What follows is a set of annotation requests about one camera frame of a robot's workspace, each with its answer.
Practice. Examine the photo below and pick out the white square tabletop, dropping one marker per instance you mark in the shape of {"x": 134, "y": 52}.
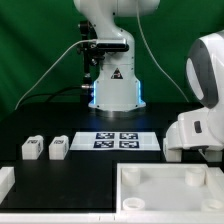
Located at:
{"x": 169, "y": 187}

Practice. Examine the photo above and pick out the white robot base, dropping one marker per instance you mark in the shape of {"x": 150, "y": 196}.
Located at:
{"x": 116, "y": 89}

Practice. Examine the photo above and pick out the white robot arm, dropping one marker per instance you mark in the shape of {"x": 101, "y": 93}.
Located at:
{"x": 202, "y": 128}

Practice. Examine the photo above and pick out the white sheet with tags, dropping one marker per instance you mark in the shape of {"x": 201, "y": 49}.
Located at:
{"x": 131, "y": 141}

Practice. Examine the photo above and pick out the black camera on mount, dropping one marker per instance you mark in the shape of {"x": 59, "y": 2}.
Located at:
{"x": 94, "y": 52}

